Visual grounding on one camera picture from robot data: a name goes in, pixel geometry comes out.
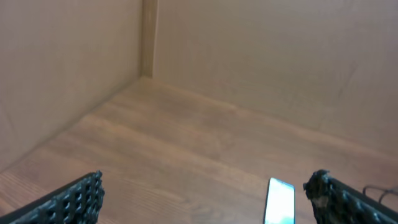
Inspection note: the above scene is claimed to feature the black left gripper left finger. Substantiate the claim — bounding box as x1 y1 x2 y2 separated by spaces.
1 170 105 224

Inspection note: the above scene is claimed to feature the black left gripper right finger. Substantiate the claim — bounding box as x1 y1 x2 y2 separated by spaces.
303 169 397 224

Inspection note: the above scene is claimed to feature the blue Samsung Galaxy smartphone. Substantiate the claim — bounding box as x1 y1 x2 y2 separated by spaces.
263 177 295 224

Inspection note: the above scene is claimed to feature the black USB charging cable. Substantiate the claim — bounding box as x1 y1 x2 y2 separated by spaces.
362 184 398 205

